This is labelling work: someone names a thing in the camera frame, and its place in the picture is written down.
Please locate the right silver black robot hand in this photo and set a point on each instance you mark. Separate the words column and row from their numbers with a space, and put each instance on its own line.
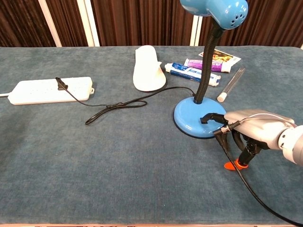
column 258, row 127

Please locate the blue desk lamp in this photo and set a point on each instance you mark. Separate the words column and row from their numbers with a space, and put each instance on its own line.
column 189, row 113

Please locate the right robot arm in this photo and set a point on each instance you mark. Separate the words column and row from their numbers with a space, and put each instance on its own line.
column 293, row 144

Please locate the clear tube with white cap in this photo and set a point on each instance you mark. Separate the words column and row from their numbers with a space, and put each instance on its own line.
column 230, row 85

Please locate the purple white toothpaste tube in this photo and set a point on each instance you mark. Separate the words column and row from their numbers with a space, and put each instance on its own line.
column 220, row 67

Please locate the printed photo card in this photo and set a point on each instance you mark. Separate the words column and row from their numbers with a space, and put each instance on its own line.
column 226, row 56

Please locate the blue white toothpaste tube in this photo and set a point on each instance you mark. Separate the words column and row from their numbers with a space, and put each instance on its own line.
column 184, row 70

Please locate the white slipper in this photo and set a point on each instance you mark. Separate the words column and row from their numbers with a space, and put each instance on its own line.
column 148, row 73

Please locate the dark pleated curtain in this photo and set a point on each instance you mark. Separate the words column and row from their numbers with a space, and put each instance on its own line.
column 142, row 21

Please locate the blue plush table mat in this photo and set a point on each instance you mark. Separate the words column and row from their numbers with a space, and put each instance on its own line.
column 94, row 165

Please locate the white power strip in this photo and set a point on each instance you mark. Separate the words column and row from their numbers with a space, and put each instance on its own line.
column 47, row 91

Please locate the white frame post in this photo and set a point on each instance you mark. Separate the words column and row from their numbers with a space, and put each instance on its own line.
column 50, row 23
column 196, row 30
column 88, row 23

